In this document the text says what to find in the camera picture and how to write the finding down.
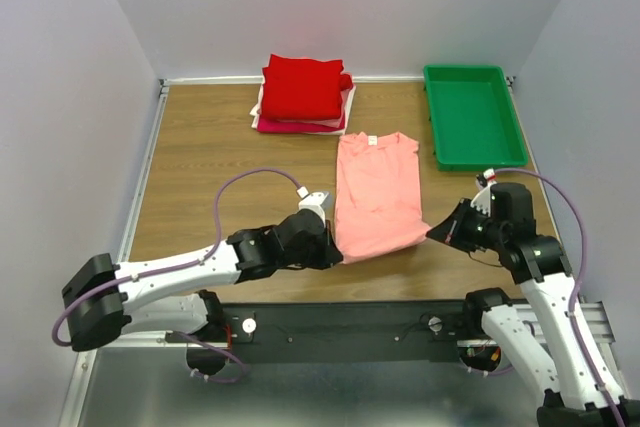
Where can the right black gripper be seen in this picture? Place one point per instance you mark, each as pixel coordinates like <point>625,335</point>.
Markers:
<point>450,229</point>

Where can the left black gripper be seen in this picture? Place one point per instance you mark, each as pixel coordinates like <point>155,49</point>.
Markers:
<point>329,254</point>

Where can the pink polo shirt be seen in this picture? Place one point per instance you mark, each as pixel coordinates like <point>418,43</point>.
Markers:
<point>378,206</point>

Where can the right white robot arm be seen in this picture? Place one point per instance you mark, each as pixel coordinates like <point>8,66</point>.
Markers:
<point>565,371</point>

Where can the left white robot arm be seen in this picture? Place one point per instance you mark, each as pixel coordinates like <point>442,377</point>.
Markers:
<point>105,300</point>

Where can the green plastic tray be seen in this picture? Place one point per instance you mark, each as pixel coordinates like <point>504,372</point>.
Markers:
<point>472,117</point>

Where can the magenta folded shirt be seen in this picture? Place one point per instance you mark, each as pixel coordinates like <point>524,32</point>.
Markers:
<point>295,126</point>

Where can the red folded shirt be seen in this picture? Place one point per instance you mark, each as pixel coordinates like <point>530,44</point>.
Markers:
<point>303,89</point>

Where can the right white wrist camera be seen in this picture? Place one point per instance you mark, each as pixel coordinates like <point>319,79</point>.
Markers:
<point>482,200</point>

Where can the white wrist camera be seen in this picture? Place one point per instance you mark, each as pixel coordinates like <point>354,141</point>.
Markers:
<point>318,202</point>
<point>482,200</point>

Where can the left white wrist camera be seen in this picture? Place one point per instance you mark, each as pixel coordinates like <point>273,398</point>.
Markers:
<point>318,202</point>

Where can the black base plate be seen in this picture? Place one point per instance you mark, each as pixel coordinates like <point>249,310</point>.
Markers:
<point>344,332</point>

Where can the aluminium frame rail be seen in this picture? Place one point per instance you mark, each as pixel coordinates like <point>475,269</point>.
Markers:
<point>82,372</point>

